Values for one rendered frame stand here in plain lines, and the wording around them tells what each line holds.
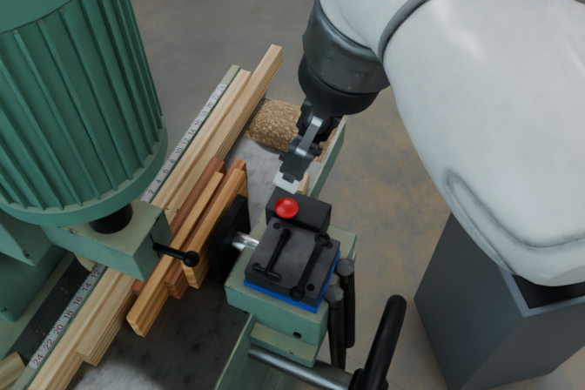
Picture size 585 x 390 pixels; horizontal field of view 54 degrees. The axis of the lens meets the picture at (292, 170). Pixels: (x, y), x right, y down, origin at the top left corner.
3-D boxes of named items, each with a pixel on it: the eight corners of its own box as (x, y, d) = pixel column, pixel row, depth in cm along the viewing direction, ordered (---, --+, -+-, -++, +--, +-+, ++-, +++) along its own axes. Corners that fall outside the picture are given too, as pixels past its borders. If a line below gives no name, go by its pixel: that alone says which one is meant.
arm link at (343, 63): (299, 16, 42) (280, 68, 47) (410, 73, 42) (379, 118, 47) (341, -52, 47) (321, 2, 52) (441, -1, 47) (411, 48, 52)
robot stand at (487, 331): (504, 277, 179) (583, 163, 130) (551, 373, 162) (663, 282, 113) (413, 298, 175) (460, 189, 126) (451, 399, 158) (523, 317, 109)
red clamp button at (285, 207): (292, 223, 73) (292, 218, 72) (271, 215, 74) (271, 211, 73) (301, 205, 74) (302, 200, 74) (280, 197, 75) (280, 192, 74)
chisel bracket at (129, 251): (148, 288, 71) (132, 257, 64) (54, 249, 74) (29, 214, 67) (178, 239, 75) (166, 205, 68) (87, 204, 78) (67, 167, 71)
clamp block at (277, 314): (317, 351, 78) (319, 327, 71) (227, 313, 81) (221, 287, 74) (353, 260, 86) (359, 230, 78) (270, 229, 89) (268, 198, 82)
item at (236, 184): (198, 289, 80) (191, 265, 74) (188, 285, 80) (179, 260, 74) (248, 199, 88) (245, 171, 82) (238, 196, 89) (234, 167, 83)
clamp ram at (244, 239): (262, 297, 79) (259, 268, 71) (214, 278, 80) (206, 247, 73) (288, 243, 84) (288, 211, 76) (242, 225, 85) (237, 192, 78)
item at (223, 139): (97, 366, 74) (87, 357, 70) (84, 360, 74) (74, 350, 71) (282, 63, 106) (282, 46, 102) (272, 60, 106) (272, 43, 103)
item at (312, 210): (316, 314, 72) (317, 296, 67) (236, 282, 74) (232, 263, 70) (351, 229, 79) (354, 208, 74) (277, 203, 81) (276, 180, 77)
